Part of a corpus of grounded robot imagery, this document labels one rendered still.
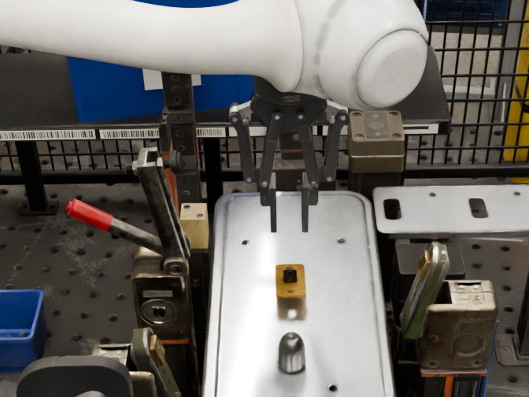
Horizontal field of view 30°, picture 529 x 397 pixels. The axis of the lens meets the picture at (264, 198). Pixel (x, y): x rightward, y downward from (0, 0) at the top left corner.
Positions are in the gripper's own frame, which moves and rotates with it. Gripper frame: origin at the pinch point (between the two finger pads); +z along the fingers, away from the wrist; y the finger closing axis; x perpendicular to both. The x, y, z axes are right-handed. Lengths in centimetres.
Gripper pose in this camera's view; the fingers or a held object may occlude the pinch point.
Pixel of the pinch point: (289, 203)
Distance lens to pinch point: 117.7
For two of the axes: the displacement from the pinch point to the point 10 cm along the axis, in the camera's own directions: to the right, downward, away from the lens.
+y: 10.0, -0.1, -0.2
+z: 0.2, 7.7, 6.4
